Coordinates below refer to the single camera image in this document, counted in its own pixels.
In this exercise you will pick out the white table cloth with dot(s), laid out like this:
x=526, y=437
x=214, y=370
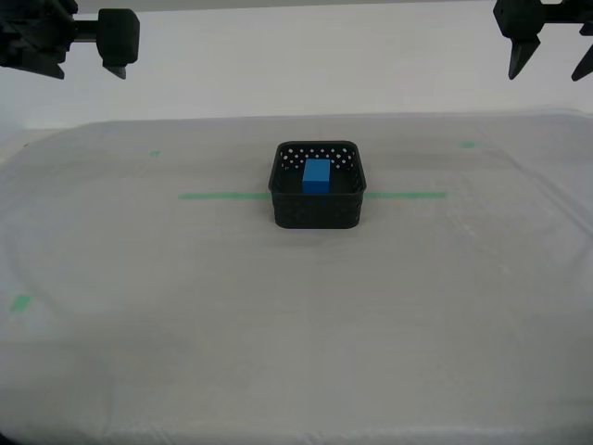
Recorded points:
x=324, y=324

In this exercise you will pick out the long green tape strip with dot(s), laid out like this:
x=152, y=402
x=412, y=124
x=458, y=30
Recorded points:
x=222, y=196

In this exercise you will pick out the blue rectangular block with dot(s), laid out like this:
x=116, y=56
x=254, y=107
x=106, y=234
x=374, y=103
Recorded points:
x=316, y=178

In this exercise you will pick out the black perforated plastic basket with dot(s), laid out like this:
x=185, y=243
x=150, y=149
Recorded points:
x=319, y=213

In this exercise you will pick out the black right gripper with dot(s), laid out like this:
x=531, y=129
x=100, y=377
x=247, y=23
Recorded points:
x=567, y=11

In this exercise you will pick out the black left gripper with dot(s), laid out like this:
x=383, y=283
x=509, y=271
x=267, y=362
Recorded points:
x=41, y=28

